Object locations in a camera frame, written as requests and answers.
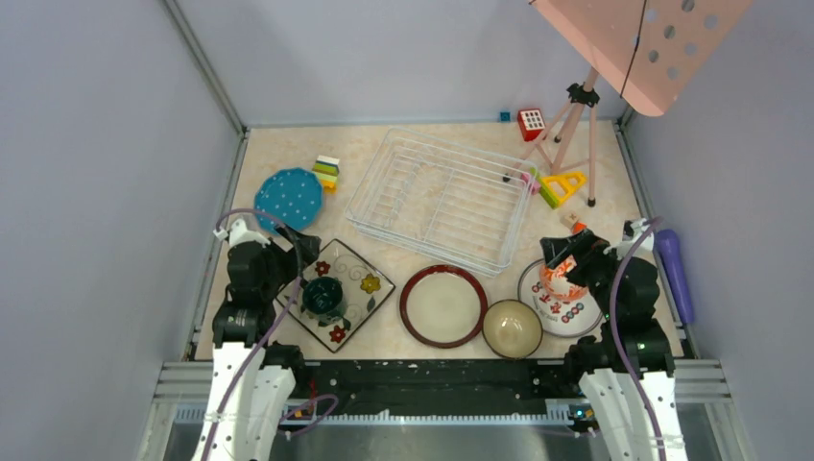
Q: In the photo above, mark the wooden cube with cross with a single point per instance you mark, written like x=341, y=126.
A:
x=570, y=219

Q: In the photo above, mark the teal polka dot plate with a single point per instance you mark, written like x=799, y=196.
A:
x=294, y=195

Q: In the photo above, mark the pink tripod stand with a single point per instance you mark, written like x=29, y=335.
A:
x=554, y=142

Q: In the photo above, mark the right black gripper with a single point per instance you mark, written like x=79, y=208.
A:
x=585, y=246

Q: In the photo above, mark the red white toy block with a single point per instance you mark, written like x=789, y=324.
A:
x=531, y=123

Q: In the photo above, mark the stacked colourful toy bricks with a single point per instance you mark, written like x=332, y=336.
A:
x=327, y=171

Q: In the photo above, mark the square floral glass plate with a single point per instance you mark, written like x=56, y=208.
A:
x=366, y=289

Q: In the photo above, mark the red rimmed beige plate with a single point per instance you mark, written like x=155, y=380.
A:
x=443, y=306

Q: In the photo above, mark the green toy brick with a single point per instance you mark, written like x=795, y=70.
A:
x=549, y=195

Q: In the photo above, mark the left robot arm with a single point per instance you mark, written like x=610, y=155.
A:
x=252, y=377

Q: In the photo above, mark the pink perforated board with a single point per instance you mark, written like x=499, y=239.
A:
x=647, y=51

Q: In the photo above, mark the purple handled tool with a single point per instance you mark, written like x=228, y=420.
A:
x=669, y=249

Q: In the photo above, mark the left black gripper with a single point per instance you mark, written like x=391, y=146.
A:
x=290, y=255

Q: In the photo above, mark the yellow toy frame brick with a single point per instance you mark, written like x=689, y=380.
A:
x=566, y=184

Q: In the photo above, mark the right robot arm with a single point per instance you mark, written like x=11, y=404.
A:
x=627, y=374

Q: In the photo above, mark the white wire dish rack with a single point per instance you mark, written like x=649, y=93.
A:
x=442, y=199

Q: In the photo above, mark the pink toy brick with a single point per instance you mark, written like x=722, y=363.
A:
x=531, y=182

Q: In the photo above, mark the dark green mug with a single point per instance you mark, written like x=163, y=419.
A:
x=323, y=298

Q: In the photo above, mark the orange wooden cube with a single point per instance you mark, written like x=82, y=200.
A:
x=578, y=227

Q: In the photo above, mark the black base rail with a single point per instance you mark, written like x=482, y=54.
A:
x=437, y=387

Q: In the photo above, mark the white round patterned plate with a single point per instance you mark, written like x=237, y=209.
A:
x=563, y=319

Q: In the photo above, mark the brown speckled bowl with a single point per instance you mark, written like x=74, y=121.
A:
x=512, y=329

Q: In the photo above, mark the orange white patterned bowl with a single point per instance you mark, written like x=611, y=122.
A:
x=557, y=285

